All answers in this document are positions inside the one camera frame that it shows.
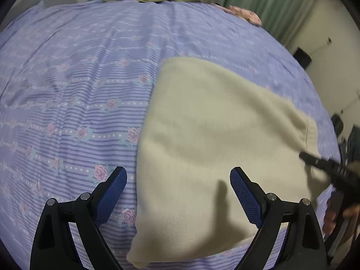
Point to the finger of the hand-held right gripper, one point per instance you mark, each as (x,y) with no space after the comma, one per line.
(316,161)

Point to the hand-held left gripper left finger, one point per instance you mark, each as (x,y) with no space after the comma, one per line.
(112,194)

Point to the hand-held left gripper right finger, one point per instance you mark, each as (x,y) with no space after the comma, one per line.
(245,197)

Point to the cream pants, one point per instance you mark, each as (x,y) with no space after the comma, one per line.
(211,132)

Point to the person's right hand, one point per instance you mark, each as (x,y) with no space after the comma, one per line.
(353,211)

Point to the black shelf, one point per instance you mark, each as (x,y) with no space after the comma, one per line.
(353,143)

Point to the black box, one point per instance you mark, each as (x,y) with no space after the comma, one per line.
(302,56)

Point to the purple floral bed sheet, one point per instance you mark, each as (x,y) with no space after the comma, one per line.
(70,90)

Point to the pink floral cloth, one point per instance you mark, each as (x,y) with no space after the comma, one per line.
(242,12)

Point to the green curtain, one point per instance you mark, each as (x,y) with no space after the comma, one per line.
(253,2)

